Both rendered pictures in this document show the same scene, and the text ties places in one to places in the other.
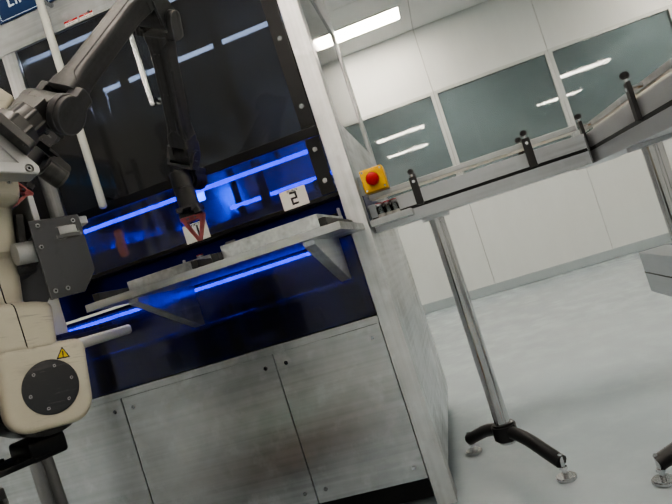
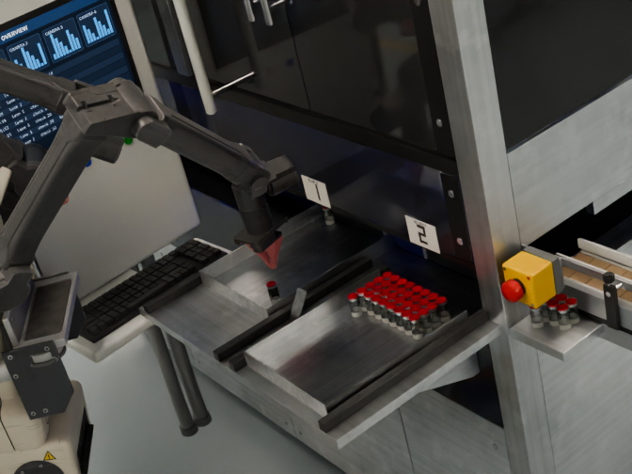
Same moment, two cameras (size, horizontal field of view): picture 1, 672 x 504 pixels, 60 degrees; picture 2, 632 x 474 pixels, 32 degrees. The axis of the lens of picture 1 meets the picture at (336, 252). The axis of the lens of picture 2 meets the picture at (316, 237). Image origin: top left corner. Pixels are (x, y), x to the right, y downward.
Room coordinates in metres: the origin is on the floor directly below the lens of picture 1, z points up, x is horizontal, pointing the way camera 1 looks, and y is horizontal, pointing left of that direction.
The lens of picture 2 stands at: (0.42, -1.16, 2.08)
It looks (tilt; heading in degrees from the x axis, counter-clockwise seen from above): 29 degrees down; 48
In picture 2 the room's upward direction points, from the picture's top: 14 degrees counter-clockwise
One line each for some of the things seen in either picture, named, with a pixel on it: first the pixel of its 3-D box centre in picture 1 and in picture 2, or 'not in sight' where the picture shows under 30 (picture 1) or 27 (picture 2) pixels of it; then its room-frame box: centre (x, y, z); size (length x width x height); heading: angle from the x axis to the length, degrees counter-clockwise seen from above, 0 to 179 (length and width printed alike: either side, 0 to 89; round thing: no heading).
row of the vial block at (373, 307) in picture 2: not in sight; (389, 312); (1.67, 0.09, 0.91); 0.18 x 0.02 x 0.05; 79
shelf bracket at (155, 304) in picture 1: (170, 313); not in sight; (1.70, 0.52, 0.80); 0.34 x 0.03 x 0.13; 169
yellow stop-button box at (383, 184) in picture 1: (374, 180); (531, 277); (1.77, -0.18, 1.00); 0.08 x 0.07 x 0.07; 169
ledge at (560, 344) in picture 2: (393, 217); (561, 325); (1.80, -0.20, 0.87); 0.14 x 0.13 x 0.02; 169
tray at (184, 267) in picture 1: (195, 270); (296, 258); (1.76, 0.42, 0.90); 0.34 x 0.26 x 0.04; 169
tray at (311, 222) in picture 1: (288, 236); (355, 338); (1.59, 0.11, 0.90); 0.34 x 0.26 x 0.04; 168
